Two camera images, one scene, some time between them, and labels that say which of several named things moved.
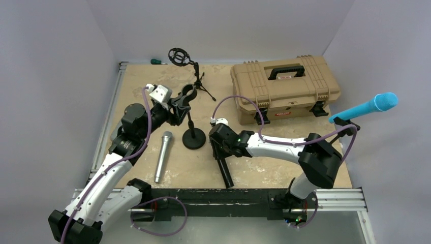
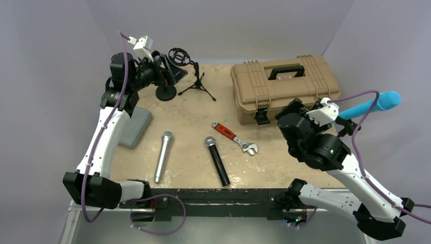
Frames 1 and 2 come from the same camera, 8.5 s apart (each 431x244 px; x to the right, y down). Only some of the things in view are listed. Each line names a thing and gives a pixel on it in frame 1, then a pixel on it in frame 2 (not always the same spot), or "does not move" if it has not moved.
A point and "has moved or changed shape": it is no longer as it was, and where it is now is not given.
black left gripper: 175,118 -> 176,73
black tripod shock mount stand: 180,57 does not move
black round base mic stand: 193,139 has moved or changed shape
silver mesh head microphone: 166,137 does not move
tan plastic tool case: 282,88 does not move
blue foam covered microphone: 381,102 does not move
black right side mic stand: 342,122 does not move
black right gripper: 218,153 -> 314,126
